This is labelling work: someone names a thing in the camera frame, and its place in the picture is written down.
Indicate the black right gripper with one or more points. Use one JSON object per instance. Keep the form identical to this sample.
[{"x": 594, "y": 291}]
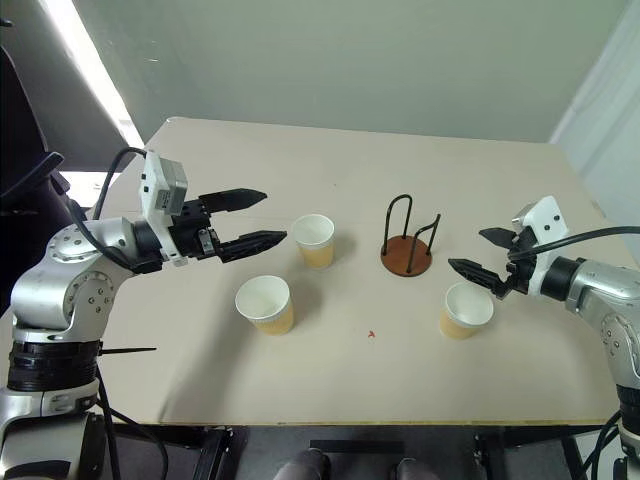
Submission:
[{"x": 520, "y": 280}]

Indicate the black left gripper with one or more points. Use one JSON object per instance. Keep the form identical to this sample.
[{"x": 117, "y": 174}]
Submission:
[{"x": 192, "y": 235}]

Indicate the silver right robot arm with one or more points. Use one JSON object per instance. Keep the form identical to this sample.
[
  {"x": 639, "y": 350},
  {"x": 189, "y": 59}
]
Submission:
[{"x": 595, "y": 285}]

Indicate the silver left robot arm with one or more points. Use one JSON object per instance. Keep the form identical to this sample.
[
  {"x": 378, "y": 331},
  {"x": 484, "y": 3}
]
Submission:
[{"x": 75, "y": 245}]

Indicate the tan paper cup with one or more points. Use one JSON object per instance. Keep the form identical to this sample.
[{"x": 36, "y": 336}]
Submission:
[
  {"x": 316, "y": 255},
  {"x": 452, "y": 327},
  {"x": 277, "y": 322}
]

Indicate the black office chair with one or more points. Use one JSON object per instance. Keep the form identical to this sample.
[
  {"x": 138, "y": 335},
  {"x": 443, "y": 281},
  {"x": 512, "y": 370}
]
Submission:
[{"x": 20, "y": 150}]

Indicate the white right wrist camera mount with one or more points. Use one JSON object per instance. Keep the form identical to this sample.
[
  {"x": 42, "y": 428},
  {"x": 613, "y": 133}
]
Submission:
[{"x": 547, "y": 215}]

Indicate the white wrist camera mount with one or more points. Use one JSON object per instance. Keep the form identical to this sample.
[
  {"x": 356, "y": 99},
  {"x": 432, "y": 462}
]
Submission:
[
  {"x": 150, "y": 185},
  {"x": 547, "y": 215}
]

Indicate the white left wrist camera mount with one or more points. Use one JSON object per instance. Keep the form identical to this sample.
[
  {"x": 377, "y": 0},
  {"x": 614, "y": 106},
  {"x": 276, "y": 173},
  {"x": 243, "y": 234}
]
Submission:
[{"x": 150, "y": 185}]

